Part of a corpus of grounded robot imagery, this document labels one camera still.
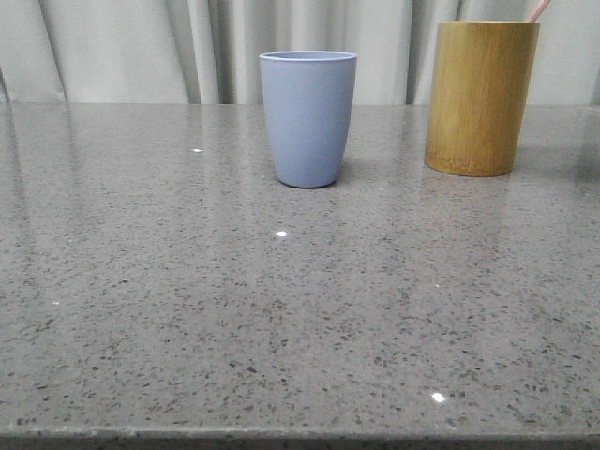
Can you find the blue plastic cup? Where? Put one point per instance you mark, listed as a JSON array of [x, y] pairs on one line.
[[307, 99]]

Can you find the bamboo wooden cup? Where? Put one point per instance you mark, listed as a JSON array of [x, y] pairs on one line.
[[480, 84]]

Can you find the grey-green curtain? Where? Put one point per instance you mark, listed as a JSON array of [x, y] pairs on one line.
[[208, 51]]

